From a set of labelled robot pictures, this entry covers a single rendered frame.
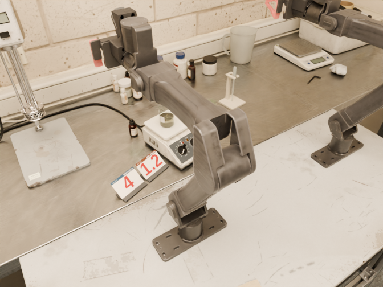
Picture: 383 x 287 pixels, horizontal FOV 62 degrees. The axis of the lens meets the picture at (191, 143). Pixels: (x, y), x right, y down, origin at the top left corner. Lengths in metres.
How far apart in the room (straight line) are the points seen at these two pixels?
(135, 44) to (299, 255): 0.64
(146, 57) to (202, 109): 0.21
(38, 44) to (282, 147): 0.97
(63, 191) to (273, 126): 0.77
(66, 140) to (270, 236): 0.75
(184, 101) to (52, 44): 0.90
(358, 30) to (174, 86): 0.58
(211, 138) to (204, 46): 1.18
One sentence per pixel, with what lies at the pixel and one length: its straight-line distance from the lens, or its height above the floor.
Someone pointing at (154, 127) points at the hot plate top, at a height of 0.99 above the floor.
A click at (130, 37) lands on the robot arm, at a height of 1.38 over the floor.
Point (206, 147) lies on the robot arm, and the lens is 0.49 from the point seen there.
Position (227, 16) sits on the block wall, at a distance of 1.74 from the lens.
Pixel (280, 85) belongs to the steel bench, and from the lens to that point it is 1.51.
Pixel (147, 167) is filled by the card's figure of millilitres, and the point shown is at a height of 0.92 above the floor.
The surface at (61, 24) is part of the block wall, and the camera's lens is 1.37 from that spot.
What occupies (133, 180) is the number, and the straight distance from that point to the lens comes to 1.00.
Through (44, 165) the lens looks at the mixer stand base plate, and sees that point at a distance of 1.14.
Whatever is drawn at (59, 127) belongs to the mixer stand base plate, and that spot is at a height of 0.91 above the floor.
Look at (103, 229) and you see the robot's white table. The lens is 0.93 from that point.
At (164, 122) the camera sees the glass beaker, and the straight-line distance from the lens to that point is 1.05.
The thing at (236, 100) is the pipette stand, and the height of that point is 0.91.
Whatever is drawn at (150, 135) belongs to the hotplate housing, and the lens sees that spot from 1.08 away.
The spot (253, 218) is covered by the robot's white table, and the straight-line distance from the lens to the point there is 0.93.
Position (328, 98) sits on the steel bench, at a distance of 1.48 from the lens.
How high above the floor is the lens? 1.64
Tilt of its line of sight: 41 degrees down
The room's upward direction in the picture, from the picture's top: straight up
